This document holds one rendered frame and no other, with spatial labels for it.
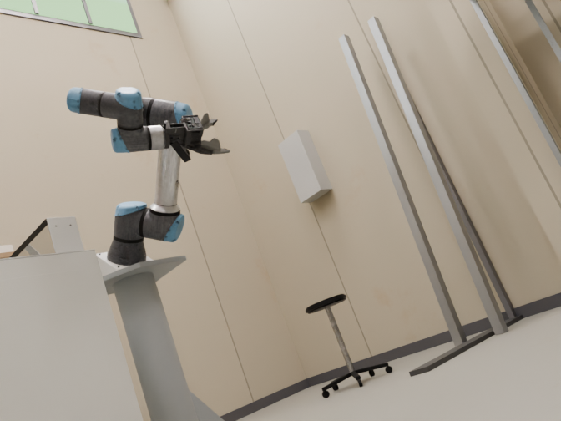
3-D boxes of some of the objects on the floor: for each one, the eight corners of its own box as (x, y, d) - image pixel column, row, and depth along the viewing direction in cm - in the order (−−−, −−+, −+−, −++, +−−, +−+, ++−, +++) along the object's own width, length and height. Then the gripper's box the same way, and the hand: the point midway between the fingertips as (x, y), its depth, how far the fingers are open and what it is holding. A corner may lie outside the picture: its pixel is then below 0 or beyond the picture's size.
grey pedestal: (237, 457, 230) (179, 279, 251) (303, 443, 202) (232, 243, 223) (130, 513, 194) (73, 300, 215) (193, 505, 165) (120, 260, 186)
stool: (404, 365, 354) (370, 284, 368) (374, 382, 316) (337, 291, 331) (346, 384, 379) (316, 307, 393) (312, 403, 341) (280, 317, 356)
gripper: (171, 147, 157) (235, 141, 164) (157, 103, 168) (218, 100, 175) (169, 167, 163) (231, 161, 171) (155, 124, 174) (214, 120, 182)
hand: (224, 137), depth 175 cm, fingers open, 14 cm apart
